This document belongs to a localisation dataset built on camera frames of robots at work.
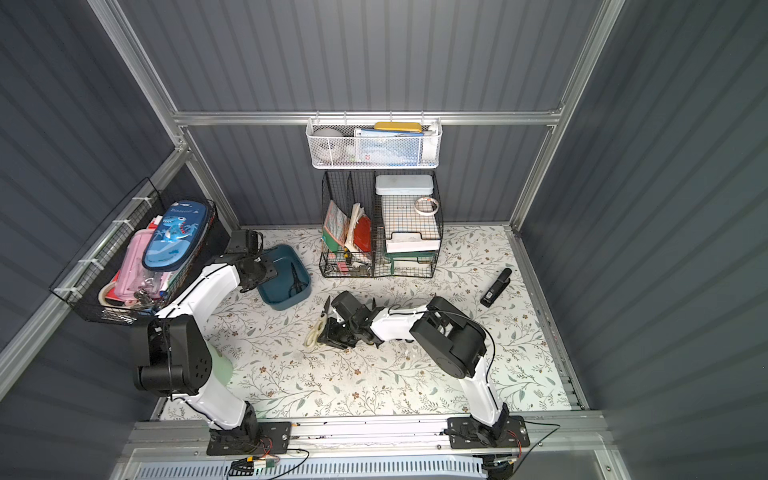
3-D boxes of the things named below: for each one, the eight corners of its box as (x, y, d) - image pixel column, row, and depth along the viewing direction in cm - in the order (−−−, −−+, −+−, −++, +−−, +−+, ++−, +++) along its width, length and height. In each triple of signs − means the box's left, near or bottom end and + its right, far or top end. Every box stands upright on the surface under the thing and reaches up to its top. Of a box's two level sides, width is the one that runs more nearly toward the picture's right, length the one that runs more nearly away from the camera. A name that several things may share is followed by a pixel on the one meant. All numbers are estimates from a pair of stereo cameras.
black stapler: (479, 303, 100) (483, 295, 96) (501, 275, 108) (505, 266, 103) (491, 311, 98) (495, 302, 94) (512, 281, 106) (517, 273, 102)
